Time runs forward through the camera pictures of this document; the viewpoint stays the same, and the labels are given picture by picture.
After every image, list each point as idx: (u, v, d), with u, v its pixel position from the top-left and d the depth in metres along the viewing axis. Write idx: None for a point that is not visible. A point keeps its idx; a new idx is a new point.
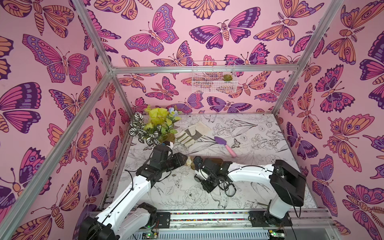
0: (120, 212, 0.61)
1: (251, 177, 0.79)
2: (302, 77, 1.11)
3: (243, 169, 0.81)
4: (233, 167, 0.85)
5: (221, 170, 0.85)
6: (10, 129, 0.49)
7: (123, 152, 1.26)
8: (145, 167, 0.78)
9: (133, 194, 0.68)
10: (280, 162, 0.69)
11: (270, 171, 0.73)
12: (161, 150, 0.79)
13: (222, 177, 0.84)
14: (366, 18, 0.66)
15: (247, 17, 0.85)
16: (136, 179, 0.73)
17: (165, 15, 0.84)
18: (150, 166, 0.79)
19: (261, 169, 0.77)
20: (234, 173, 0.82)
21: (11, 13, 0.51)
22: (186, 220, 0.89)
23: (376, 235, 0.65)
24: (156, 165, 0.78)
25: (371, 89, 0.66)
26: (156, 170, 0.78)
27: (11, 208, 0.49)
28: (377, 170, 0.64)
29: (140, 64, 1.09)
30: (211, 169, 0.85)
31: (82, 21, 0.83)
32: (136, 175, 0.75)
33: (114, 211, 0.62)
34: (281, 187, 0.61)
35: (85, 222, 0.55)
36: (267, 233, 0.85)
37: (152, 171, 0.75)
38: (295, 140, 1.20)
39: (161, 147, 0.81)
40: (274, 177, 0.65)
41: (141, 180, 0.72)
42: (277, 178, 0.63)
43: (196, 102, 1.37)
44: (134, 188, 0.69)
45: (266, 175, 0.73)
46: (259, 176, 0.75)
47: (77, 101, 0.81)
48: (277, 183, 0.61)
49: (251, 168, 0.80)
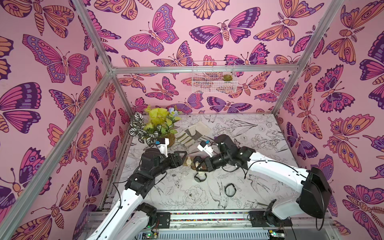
0: (108, 237, 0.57)
1: (276, 175, 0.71)
2: (302, 77, 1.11)
3: (269, 163, 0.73)
4: (256, 156, 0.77)
5: (241, 154, 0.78)
6: (10, 129, 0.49)
7: (123, 152, 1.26)
8: (135, 178, 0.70)
9: (122, 212, 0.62)
10: (316, 170, 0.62)
11: (304, 176, 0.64)
12: (150, 157, 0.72)
13: (239, 162, 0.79)
14: (366, 18, 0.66)
15: (247, 17, 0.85)
16: (124, 194, 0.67)
17: (165, 15, 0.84)
18: (140, 174, 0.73)
19: (292, 171, 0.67)
20: (257, 164, 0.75)
21: (11, 13, 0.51)
22: (186, 220, 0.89)
23: (376, 235, 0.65)
24: (147, 174, 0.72)
25: (371, 89, 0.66)
26: (146, 180, 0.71)
27: (11, 209, 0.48)
28: (377, 170, 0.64)
29: (140, 64, 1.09)
30: (231, 147, 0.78)
31: (82, 21, 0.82)
32: (125, 188, 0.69)
33: (102, 235, 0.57)
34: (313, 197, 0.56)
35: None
36: (267, 233, 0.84)
37: (143, 182, 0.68)
38: (295, 140, 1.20)
39: (150, 154, 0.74)
40: (307, 183, 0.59)
41: (130, 195, 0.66)
42: (311, 186, 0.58)
43: (196, 102, 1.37)
44: (123, 206, 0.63)
45: (297, 178, 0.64)
46: (288, 177, 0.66)
47: (77, 101, 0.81)
48: (309, 192, 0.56)
49: (278, 166, 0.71)
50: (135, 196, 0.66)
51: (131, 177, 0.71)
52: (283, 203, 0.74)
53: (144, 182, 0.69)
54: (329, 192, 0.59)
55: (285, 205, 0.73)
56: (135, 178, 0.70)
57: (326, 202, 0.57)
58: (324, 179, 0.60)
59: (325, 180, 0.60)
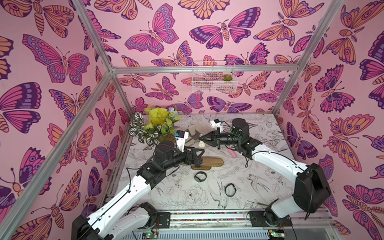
0: (111, 216, 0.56)
1: (274, 164, 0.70)
2: (302, 77, 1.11)
3: (271, 154, 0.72)
4: (262, 147, 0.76)
5: (247, 144, 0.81)
6: (10, 129, 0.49)
7: (123, 152, 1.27)
8: (147, 167, 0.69)
9: (129, 197, 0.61)
10: (316, 165, 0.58)
11: (301, 169, 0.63)
12: (163, 150, 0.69)
13: (245, 151, 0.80)
14: (367, 18, 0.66)
15: (247, 17, 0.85)
16: (134, 180, 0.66)
17: (165, 15, 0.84)
18: (153, 164, 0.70)
19: (292, 163, 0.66)
20: (260, 153, 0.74)
21: (11, 13, 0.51)
22: (186, 220, 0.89)
23: (376, 235, 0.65)
24: (159, 166, 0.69)
25: (371, 89, 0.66)
26: (157, 172, 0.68)
27: (11, 209, 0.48)
28: (377, 170, 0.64)
29: (140, 64, 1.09)
30: (244, 135, 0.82)
31: (82, 21, 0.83)
32: (136, 175, 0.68)
33: (105, 214, 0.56)
34: (306, 188, 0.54)
35: (76, 222, 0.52)
36: (267, 233, 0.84)
37: (154, 173, 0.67)
38: (295, 140, 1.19)
39: (164, 147, 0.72)
40: (303, 175, 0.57)
41: (139, 182, 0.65)
42: (305, 178, 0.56)
43: (196, 102, 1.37)
44: (130, 191, 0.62)
45: (294, 170, 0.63)
46: (286, 168, 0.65)
47: (77, 101, 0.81)
48: (303, 183, 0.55)
49: (280, 157, 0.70)
50: (144, 184, 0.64)
51: (144, 166, 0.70)
52: (281, 201, 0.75)
53: (155, 172, 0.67)
54: (324, 190, 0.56)
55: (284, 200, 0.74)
56: (147, 167, 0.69)
57: (319, 197, 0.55)
58: (322, 175, 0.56)
59: (323, 177, 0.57)
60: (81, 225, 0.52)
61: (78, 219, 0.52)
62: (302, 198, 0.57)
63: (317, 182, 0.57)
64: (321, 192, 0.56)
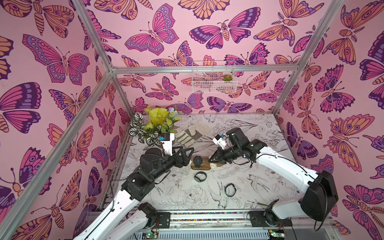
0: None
1: (283, 171, 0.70)
2: (302, 77, 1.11)
3: (279, 159, 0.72)
4: (267, 150, 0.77)
5: (251, 146, 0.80)
6: (10, 129, 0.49)
7: (123, 152, 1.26)
8: (132, 179, 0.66)
9: (113, 216, 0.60)
10: (326, 174, 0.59)
11: (312, 178, 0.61)
12: (149, 161, 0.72)
13: (247, 152, 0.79)
14: (366, 18, 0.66)
15: (247, 17, 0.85)
16: (118, 196, 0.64)
17: (165, 15, 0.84)
18: (140, 174, 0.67)
19: (301, 170, 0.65)
20: (265, 157, 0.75)
21: (11, 13, 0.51)
22: (186, 220, 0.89)
23: (376, 235, 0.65)
24: (146, 176, 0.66)
25: (371, 89, 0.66)
26: (144, 183, 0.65)
27: (11, 209, 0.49)
28: (377, 170, 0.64)
29: (140, 64, 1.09)
30: (240, 140, 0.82)
31: (82, 21, 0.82)
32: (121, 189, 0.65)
33: (89, 237, 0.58)
34: (318, 198, 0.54)
35: None
36: (267, 233, 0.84)
37: (141, 185, 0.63)
38: (295, 140, 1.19)
39: (150, 157, 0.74)
40: (313, 184, 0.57)
41: (123, 198, 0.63)
42: (317, 187, 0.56)
43: (196, 102, 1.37)
44: (114, 209, 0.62)
45: (304, 178, 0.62)
46: (295, 176, 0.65)
47: (77, 101, 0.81)
48: (315, 193, 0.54)
49: (288, 164, 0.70)
50: (127, 201, 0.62)
51: (130, 177, 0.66)
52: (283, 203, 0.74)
53: (142, 185, 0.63)
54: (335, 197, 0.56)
55: (285, 203, 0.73)
56: (133, 179, 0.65)
57: (329, 206, 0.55)
58: (332, 183, 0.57)
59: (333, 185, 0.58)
60: None
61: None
62: (311, 207, 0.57)
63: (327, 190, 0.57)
64: (332, 200, 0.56)
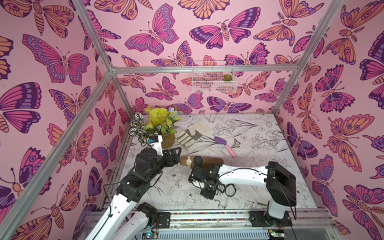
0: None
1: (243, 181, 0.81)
2: (302, 77, 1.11)
3: (235, 172, 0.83)
4: (223, 170, 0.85)
5: (210, 173, 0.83)
6: (10, 129, 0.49)
7: (123, 152, 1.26)
8: (126, 181, 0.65)
9: (112, 220, 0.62)
10: (273, 164, 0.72)
11: (264, 175, 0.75)
12: (145, 159, 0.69)
13: (211, 181, 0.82)
14: (366, 18, 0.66)
15: (247, 17, 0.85)
16: (114, 201, 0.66)
17: (165, 15, 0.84)
18: (134, 176, 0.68)
19: (255, 173, 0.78)
20: (225, 176, 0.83)
21: (11, 13, 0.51)
22: (186, 220, 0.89)
23: (376, 235, 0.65)
24: (141, 176, 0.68)
25: (371, 89, 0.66)
26: (140, 183, 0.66)
27: (10, 209, 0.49)
28: (377, 170, 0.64)
29: (140, 64, 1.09)
30: (201, 176, 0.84)
31: (82, 21, 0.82)
32: (117, 193, 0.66)
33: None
34: (277, 190, 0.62)
35: None
36: (267, 233, 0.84)
37: (136, 186, 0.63)
38: (295, 140, 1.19)
39: (146, 155, 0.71)
40: (269, 180, 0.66)
41: (120, 202, 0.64)
42: (272, 182, 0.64)
43: (196, 102, 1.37)
44: (113, 214, 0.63)
45: (260, 178, 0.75)
46: (253, 180, 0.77)
47: (77, 101, 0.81)
48: (272, 187, 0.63)
49: (243, 172, 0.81)
50: (125, 203, 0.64)
51: (124, 180, 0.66)
52: (272, 203, 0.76)
53: (137, 186, 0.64)
54: (291, 179, 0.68)
55: (272, 203, 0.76)
56: (127, 182, 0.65)
57: (290, 189, 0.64)
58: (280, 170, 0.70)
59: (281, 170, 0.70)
60: None
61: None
62: (281, 200, 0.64)
63: (281, 176, 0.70)
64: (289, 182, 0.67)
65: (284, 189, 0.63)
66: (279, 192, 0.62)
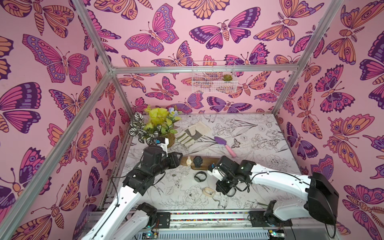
0: (104, 236, 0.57)
1: (278, 185, 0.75)
2: (302, 77, 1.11)
3: (270, 174, 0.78)
4: (257, 169, 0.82)
5: (242, 169, 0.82)
6: (10, 129, 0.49)
7: (123, 152, 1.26)
8: (133, 174, 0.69)
9: (120, 210, 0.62)
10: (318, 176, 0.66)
11: (306, 184, 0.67)
12: (152, 153, 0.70)
13: (241, 177, 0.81)
14: (366, 18, 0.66)
15: (247, 17, 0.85)
16: (121, 192, 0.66)
17: (165, 15, 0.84)
18: (140, 170, 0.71)
19: (295, 179, 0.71)
20: (258, 176, 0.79)
21: (11, 13, 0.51)
22: (186, 220, 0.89)
23: (376, 235, 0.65)
24: (147, 171, 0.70)
25: (371, 89, 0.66)
26: (146, 176, 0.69)
27: (11, 209, 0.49)
28: (377, 170, 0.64)
29: (140, 64, 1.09)
30: (229, 167, 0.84)
31: (82, 21, 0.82)
32: (123, 185, 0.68)
33: (98, 234, 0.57)
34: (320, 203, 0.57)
35: None
36: (267, 233, 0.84)
37: (142, 179, 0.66)
38: (295, 140, 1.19)
39: (153, 150, 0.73)
40: (312, 191, 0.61)
41: (127, 193, 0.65)
42: (316, 194, 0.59)
43: (196, 102, 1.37)
44: (120, 204, 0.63)
45: (300, 186, 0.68)
46: (291, 186, 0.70)
47: (77, 101, 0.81)
48: (315, 199, 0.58)
49: (280, 176, 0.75)
50: (132, 194, 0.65)
51: (130, 173, 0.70)
52: (286, 207, 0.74)
53: (142, 178, 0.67)
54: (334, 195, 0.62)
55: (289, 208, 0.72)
56: (133, 175, 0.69)
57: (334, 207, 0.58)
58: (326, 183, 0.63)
59: (328, 184, 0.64)
60: None
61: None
62: (318, 214, 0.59)
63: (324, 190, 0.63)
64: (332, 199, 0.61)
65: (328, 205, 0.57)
66: (322, 206, 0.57)
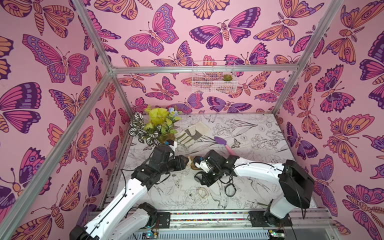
0: (110, 222, 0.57)
1: (258, 174, 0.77)
2: (302, 77, 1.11)
3: (251, 165, 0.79)
4: (239, 162, 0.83)
5: (227, 163, 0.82)
6: (10, 129, 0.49)
7: (123, 152, 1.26)
8: (141, 169, 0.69)
9: (126, 200, 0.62)
10: (291, 162, 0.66)
11: (279, 171, 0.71)
12: (162, 151, 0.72)
13: (226, 170, 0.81)
14: (366, 18, 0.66)
15: (247, 17, 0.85)
16: (129, 183, 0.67)
17: (165, 15, 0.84)
18: (149, 166, 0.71)
19: (270, 167, 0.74)
20: (240, 168, 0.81)
21: (11, 13, 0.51)
22: (186, 220, 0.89)
23: (376, 235, 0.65)
24: (155, 167, 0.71)
25: (371, 89, 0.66)
26: (153, 172, 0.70)
27: (11, 209, 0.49)
28: (377, 170, 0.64)
29: (140, 64, 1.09)
30: (217, 161, 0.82)
31: (82, 21, 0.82)
32: (131, 177, 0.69)
33: (103, 220, 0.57)
34: (289, 187, 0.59)
35: (74, 232, 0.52)
36: (267, 233, 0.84)
37: (149, 174, 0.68)
38: (295, 140, 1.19)
39: (162, 148, 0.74)
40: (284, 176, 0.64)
41: (135, 184, 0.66)
42: (287, 178, 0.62)
43: (196, 102, 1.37)
44: (127, 195, 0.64)
45: (275, 173, 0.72)
46: (267, 174, 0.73)
47: (77, 101, 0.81)
48: (285, 183, 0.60)
49: (258, 166, 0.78)
50: (140, 186, 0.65)
51: (139, 167, 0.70)
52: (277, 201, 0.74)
53: (150, 173, 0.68)
54: (307, 185, 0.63)
55: (278, 201, 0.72)
56: (142, 169, 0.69)
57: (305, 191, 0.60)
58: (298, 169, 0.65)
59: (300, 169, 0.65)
60: (79, 235, 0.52)
61: (75, 228, 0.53)
62: (293, 198, 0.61)
63: (298, 176, 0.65)
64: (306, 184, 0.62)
65: (298, 189, 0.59)
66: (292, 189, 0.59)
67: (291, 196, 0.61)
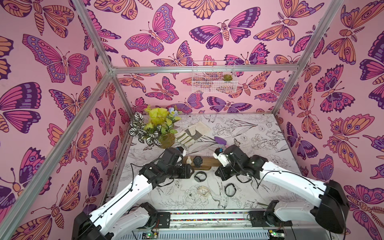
0: (113, 214, 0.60)
1: (290, 185, 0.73)
2: (302, 77, 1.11)
3: (283, 175, 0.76)
4: (268, 167, 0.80)
5: (253, 164, 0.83)
6: (10, 129, 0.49)
7: (123, 152, 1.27)
8: (149, 167, 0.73)
9: (132, 195, 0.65)
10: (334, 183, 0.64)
11: (320, 190, 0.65)
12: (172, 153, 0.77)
13: (250, 170, 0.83)
14: (366, 18, 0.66)
15: (247, 17, 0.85)
16: (136, 179, 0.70)
17: (165, 15, 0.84)
18: (157, 166, 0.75)
19: (309, 184, 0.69)
20: (270, 174, 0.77)
21: (11, 13, 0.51)
22: (186, 220, 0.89)
23: (376, 235, 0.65)
24: (163, 167, 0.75)
25: (371, 89, 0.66)
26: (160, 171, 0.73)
27: (11, 209, 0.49)
28: (377, 170, 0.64)
29: (140, 64, 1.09)
30: (240, 157, 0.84)
31: (82, 21, 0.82)
32: (138, 174, 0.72)
33: (107, 211, 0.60)
34: (332, 212, 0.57)
35: (79, 219, 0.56)
36: (267, 233, 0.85)
37: (156, 172, 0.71)
38: (295, 140, 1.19)
39: (172, 150, 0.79)
40: (326, 198, 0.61)
41: (141, 181, 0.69)
42: (330, 202, 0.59)
43: (196, 102, 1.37)
44: (133, 189, 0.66)
45: (314, 191, 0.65)
46: (304, 190, 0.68)
47: (77, 101, 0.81)
48: (328, 207, 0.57)
49: (294, 179, 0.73)
50: (145, 183, 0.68)
51: (146, 165, 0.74)
52: (290, 208, 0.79)
53: (157, 172, 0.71)
54: (347, 206, 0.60)
55: (292, 210, 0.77)
56: (149, 167, 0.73)
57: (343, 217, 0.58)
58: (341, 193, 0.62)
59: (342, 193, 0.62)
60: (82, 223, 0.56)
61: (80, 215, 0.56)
62: (327, 221, 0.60)
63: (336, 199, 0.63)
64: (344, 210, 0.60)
65: (342, 213, 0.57)
66: (334, 215, 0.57)
67: (326, 218, 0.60)
